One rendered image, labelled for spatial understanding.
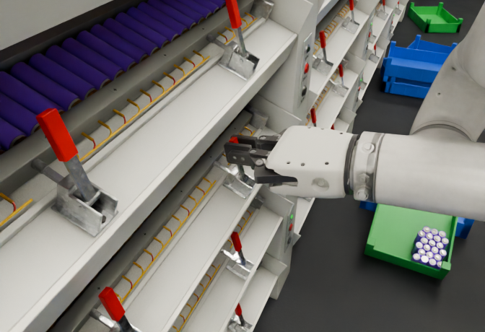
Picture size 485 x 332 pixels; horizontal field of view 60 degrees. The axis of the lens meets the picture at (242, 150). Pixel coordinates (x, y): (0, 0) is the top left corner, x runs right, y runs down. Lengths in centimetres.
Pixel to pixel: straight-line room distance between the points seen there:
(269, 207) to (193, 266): 36
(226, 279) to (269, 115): 29
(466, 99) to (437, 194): 13
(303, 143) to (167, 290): 24
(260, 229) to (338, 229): 47
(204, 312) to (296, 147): 33
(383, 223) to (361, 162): 78
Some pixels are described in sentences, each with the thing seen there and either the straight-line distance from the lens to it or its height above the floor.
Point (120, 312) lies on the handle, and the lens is 44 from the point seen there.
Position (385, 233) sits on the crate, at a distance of 125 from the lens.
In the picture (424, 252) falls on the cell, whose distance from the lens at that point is 118.
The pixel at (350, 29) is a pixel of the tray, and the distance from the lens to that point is 120.
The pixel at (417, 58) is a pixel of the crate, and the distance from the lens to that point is 212.
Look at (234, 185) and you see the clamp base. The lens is 62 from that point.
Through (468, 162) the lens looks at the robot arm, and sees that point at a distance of 49.
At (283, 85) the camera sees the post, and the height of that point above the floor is 59.
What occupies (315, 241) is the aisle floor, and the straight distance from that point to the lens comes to 122.
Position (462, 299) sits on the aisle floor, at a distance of 122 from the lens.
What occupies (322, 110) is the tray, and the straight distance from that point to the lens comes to 118.
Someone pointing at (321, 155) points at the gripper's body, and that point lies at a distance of 51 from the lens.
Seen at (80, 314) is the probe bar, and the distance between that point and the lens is 47.
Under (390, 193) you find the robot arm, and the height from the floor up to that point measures 59.
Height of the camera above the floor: 91
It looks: 37 degrees down
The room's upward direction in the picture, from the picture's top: straight up
